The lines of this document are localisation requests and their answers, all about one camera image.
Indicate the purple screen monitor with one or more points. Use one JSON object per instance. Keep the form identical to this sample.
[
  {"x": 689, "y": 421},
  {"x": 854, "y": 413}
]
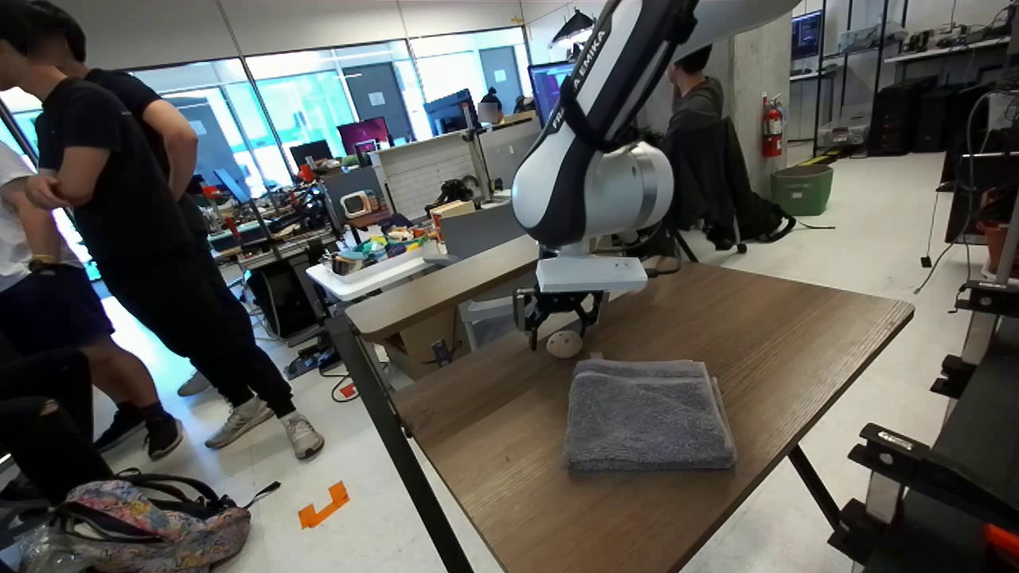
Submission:
[{"x": 363, "y": 136}]

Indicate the cluttered black workbench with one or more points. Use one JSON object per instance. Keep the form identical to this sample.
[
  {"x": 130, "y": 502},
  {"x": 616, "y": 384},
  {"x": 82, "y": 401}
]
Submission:
[{"x": 257, "y": 226}]

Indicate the black computer tower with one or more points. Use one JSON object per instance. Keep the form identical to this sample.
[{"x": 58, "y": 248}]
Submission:
[{"x": 281, "y": 304}]

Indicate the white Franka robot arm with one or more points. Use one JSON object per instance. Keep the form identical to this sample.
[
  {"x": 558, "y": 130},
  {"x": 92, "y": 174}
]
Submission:
[{"x": 593, "y": 180}]

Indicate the brown wooden side desk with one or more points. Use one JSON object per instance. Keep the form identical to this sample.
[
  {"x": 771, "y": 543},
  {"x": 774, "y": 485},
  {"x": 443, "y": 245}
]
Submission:
[{"x": 446, "y": 292}]

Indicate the black triangular lamp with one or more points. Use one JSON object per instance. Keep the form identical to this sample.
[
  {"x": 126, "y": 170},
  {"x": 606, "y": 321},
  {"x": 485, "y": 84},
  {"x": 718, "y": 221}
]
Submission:
[{"x": 570, "y": 27}]

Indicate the grey office chair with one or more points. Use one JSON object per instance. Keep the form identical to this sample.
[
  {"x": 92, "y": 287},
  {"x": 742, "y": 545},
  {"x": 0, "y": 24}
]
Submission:
[{"x": 487, "y": 320}]

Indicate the black perforated work table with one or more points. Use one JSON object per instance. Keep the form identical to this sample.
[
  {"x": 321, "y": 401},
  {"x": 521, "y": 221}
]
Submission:
[{"x": 989, "y": 423}]

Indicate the green storage bin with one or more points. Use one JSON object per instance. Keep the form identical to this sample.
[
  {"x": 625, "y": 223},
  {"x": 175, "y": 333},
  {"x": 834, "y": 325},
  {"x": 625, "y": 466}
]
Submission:
[{"x": 800, "y": 193}]

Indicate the background seated person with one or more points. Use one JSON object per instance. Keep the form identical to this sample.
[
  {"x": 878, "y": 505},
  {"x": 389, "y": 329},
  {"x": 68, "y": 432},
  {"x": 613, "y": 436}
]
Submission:
[{"x": 495, "y": 106}]

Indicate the colourful patterned backpack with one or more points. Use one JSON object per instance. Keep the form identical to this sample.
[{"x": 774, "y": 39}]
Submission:
[{"x": 148, "y": 525}]

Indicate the grey desk partition panel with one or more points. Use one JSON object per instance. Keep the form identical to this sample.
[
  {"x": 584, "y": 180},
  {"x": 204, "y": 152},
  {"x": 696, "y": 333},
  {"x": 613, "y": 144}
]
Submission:
[{"x": 425, "y": 170}]

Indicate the person in black t-shirt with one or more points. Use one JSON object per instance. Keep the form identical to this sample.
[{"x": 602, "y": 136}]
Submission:
[{"x": 116, "y": 212}]

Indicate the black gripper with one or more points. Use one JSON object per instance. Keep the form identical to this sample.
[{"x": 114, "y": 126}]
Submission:
[{"x": 561, "y": 304}]

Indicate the dark angled monitor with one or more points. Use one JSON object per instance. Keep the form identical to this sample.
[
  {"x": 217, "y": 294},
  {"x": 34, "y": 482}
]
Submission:
[{"x": 451, "y": 113}]

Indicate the black desk equipment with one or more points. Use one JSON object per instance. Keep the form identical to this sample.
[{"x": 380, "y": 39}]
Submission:
[{"x": 457, "y": 193}]

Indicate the orange floor tape marker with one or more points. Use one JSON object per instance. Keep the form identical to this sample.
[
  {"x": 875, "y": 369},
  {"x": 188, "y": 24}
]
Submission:
[{"x": 321, "y": 516}]

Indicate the red fire extinguisher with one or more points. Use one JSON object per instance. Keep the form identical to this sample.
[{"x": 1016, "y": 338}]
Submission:
[{"x": 771, "y": 128}]

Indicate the grey towel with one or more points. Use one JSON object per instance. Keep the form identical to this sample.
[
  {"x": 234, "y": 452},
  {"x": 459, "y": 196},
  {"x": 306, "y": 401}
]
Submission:
[{"x": 649, "y": 417}]

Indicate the metal storage shelves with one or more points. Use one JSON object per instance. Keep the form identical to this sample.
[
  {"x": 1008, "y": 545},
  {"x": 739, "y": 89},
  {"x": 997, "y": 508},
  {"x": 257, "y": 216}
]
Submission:
[{"x": 933, "y": 53}]

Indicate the dark haired person in black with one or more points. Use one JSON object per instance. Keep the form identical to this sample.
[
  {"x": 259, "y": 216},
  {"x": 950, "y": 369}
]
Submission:
[{"x": 160, "y": 128}]

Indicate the white cluttered desk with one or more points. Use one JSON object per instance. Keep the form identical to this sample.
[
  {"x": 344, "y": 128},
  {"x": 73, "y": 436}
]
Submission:
[{"x": 368, "y": 277}]

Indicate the blue screen computer monitor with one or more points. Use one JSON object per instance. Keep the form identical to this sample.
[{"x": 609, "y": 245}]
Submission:
[{"x": 547, "y": 89}]

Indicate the black metal table frame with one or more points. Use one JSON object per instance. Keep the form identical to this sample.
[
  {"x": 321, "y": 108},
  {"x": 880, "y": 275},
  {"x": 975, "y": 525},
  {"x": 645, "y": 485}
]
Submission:
[{"x": 389, "y": 423}]

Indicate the brown printed cardboard box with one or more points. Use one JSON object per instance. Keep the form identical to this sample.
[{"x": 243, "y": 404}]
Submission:
[{"x": 432, "y": 346}]

